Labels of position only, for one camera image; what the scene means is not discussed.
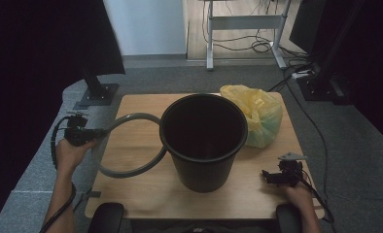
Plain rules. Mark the person's left hand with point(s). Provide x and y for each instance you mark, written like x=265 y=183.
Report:
x=68 y=157

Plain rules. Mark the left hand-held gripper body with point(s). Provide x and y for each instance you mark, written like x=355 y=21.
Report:
x=76 y=134

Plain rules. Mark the white power strip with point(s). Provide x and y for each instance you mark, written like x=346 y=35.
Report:
x=300 y=75

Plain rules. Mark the black chair armrest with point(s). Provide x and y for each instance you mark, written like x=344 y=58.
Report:
x=286 y=218
x=107 y=218

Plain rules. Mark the black plastic trash bin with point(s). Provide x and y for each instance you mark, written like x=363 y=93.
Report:
x=202 y=142

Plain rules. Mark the black monitor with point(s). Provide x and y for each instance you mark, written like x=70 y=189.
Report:
x=306 y=26

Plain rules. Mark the grey metal desk frame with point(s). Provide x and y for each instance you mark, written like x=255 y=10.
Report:
x=244 y=22

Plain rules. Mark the black curtain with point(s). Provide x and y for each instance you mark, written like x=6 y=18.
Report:
x=43 y=42

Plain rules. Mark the yellow plastic garbage bag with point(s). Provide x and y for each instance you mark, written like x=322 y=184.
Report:
x=261 y=119

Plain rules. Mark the black equipment stand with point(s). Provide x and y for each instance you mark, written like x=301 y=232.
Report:
x=325 y=81

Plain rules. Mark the black stand with base plate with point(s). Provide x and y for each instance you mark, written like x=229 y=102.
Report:
x=97 y=92

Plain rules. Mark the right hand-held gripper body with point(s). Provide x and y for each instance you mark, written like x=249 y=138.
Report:
x=290 y=173

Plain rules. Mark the person's right hand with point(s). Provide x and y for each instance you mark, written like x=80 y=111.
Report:
x=301 y=197

